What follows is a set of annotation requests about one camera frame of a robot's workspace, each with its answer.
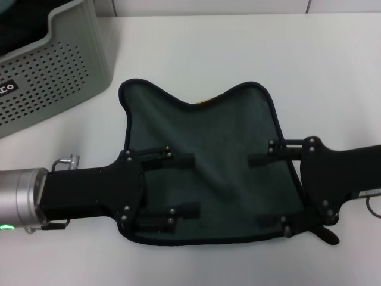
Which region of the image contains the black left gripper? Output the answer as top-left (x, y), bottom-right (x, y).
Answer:
top-left (40, 148), bottom-right (147, 237)

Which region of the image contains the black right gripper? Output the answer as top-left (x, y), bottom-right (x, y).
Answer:
top-left (247, 136), bottom-right (381, 240)

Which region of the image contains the yellow and dark green towel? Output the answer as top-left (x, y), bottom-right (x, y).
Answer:
top-left (117, 77), bottom-right (341, 248)

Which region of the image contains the grey perforated storage box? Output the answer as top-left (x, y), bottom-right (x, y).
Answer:
top-left (0, 0), bottom-right (117, 140)

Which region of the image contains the black label with white print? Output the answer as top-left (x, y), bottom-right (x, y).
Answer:
top-left (0, 79), bottom-right (19, 98)

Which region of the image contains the dark towels pile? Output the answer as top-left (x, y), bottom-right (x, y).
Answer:
top-left (0, 0), bottom-right (65, 57)

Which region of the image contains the silver left wrist cable connector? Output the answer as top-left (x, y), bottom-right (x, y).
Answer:
top-left (52, 153), bottom-right (82, 172)

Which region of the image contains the black left wrist cable with spring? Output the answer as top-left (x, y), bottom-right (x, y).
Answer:
top-left (24, 218), bottom-right (71, 235)

